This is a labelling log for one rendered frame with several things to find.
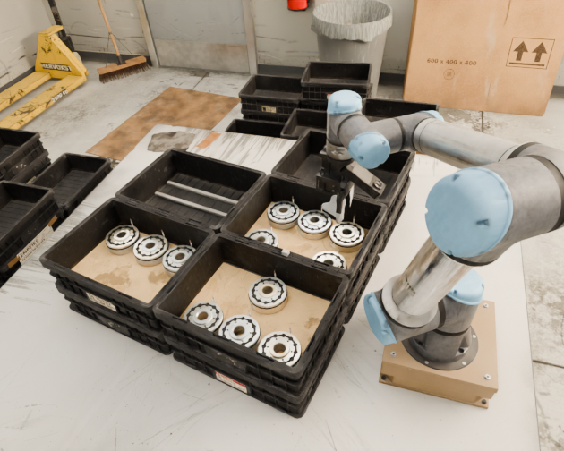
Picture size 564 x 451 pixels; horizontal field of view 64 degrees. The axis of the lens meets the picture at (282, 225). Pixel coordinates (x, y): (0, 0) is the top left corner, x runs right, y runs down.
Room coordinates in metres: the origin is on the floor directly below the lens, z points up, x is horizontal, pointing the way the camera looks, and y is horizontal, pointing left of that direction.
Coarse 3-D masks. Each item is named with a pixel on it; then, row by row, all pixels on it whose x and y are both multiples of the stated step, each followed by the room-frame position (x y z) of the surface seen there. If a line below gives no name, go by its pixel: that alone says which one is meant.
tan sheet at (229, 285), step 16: (224, 272) 0.87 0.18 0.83; (240, 272) 0.87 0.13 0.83; (208, 288) 0.82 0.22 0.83; (224, 288) 0.81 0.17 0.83; (240, 288) 0.81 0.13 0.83; (288, 288) 0.79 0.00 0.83; (192, 304) 0.77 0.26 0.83; (224, 304) 0.76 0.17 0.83; (240, 304) 0.75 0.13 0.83; (288, 304) 0.74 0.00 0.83; (304, 304) 0.74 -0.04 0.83; (320, 304) 0.73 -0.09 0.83; (256, 320) 0.70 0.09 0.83; (272, 320) 0.69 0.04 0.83; (288, 320) 0.69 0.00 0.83; (304, 320) 0.69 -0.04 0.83; (304, 336) 0.64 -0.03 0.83
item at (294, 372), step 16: (240, 240) 0.90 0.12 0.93; (288, 256) 0.82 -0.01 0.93; (336, 272) 0.75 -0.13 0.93; (160, 304) 0.70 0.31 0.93; (336, 304) 0.65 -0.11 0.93; (176, 320) 0.64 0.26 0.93; (320, 320) 0.61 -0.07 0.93; (208, 336) 0.59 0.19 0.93; (320, 336) 0.58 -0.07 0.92; (240, 352) 0.55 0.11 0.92; (256, 352) 0.54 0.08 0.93; (304, 352) 0.53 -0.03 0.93; (272, 368) 0.51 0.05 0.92; (288, 368) 0.50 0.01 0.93; (304, 368) 0.50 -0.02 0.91
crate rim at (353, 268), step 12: (264, 180) 1.16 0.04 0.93; (288, 180) 1.15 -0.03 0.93; (252, 192) 1.10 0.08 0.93; (372, 204) 1.00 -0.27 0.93; (384, 204) 1.00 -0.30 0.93; (384, 216) 0.96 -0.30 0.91; (372, 228) 0.90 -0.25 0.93; (252, 240) 0.89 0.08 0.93; (360, 252) 0.83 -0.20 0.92; (324, 264) 0.78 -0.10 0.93; (348, 276) 0.74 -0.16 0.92
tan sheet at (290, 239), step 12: (264, 216) 1.10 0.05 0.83; (252, 228) 1.05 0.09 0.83; (264, 228) 1.04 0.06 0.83; (276, 228) 1.04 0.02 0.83; (288, 240) 0.98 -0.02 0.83; (300, 240) 0.98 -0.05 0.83; (312, 240) 0.97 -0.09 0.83; (324, 240) 0.97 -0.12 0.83; (300, 252) 0.93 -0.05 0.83; (312, 252) 0.92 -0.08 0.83; (348, 264) 0.86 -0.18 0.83
